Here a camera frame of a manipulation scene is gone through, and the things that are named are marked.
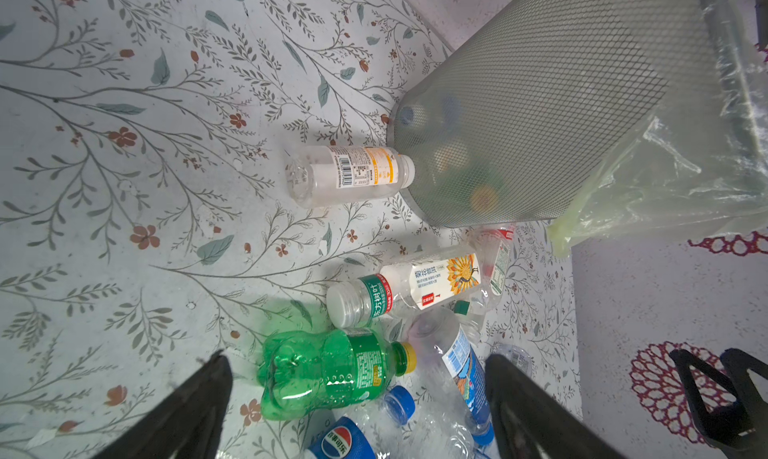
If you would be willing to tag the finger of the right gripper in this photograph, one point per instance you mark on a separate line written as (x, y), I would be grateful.
(711, 397)
(739, 365)

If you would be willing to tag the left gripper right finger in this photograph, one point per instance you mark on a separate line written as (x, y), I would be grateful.
(529, 423)

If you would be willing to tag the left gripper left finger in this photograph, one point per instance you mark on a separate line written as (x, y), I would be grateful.
(186, 424)

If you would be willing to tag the translucent green bin liner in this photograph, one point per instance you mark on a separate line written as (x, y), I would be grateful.
(695, 166)

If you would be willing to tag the grey mesh waste bin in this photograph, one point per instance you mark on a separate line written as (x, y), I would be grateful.
(513, 123)

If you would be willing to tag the green soda bottle yellow cap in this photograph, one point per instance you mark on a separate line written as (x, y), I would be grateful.
(301, 372)

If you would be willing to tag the clear bottle blue orange label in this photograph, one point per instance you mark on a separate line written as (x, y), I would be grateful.
(451, 371)

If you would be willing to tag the pepsi bottle blue cap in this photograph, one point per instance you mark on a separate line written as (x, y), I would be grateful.
(372, 430)

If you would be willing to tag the clear bottle sunflower label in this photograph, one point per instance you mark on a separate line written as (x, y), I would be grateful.
(408, 288)

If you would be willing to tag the clear bottle green white label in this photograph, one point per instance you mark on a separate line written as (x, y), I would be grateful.
(493, 245)

